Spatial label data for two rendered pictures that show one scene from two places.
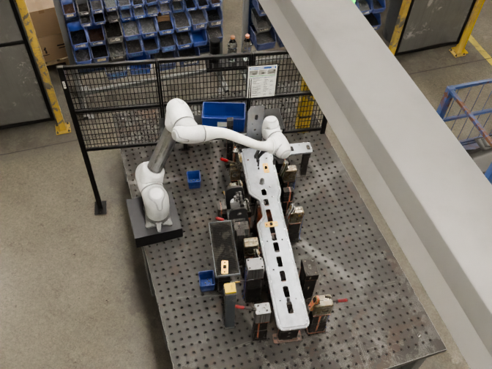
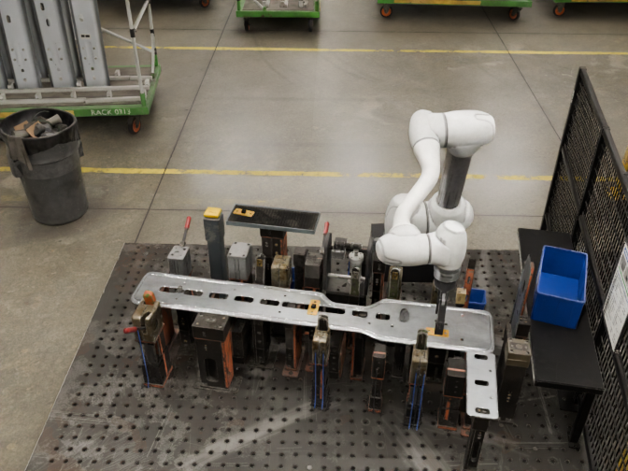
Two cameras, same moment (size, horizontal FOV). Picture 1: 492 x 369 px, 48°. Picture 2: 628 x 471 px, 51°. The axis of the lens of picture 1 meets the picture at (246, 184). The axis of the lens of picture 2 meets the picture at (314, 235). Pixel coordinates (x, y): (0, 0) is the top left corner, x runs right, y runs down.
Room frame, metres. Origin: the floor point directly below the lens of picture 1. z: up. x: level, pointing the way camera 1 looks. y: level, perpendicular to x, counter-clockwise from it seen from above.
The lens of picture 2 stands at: (2.69, -1.93, 2.69)
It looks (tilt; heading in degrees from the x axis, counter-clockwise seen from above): 36 degrees down; 112
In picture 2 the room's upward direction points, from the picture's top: straight up
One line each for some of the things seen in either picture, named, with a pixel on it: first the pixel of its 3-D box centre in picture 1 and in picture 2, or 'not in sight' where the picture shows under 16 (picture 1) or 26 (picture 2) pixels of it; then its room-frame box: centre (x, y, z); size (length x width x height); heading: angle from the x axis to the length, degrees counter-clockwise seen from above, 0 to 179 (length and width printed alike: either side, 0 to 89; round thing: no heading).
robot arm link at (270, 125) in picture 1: (271, 128); (446, 244); (2.44, -0.14, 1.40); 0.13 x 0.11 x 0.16; 26
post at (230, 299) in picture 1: (229, 307); (217, 257); (1.44, 0.05, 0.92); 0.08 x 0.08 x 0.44; 12
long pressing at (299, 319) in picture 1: (272, 227); (307, 308); (1.97, -0.19, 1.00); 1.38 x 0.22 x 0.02; 12
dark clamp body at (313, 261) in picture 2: (240, 241); (314, 295); (1.91, 0.01, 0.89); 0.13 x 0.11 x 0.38; 102
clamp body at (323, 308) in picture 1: (318, 313); (152, 344); (1.45, -0.48, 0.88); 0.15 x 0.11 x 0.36; 102
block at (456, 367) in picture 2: (281, 173); (451, 393); (2.55, -0.25, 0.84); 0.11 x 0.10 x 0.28; 102
